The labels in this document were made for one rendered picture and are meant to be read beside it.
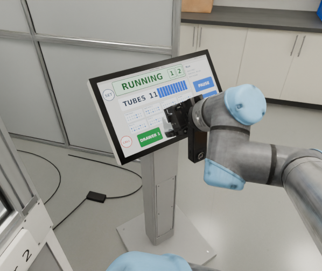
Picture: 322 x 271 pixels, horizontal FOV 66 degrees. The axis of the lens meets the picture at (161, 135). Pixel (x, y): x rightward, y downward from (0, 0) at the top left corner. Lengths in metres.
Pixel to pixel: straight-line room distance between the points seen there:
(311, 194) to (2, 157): 0.63
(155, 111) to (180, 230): 1.04
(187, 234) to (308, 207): 1.47
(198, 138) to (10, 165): 0.47
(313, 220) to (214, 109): 0.27
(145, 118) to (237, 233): 1.21
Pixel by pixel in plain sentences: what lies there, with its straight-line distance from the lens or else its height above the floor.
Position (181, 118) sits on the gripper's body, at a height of 1.21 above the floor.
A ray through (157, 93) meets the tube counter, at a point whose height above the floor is 1.11.
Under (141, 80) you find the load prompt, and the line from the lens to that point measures 0.93.
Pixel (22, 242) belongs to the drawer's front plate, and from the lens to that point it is 0.84.
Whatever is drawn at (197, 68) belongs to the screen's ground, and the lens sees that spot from 1.06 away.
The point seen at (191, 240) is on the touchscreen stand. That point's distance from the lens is 1.75.
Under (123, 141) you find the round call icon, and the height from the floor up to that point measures 1.02.
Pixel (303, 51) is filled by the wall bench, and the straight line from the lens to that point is 3.00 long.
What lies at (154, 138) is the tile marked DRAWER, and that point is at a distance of 0.90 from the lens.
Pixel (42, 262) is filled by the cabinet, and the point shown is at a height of 0.70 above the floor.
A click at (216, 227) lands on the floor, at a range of 1.87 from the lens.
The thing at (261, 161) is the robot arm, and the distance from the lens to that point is 0.46.
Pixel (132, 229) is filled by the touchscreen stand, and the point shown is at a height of 0.04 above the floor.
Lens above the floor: 1.57
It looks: 39 degrees down
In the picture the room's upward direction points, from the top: straight up
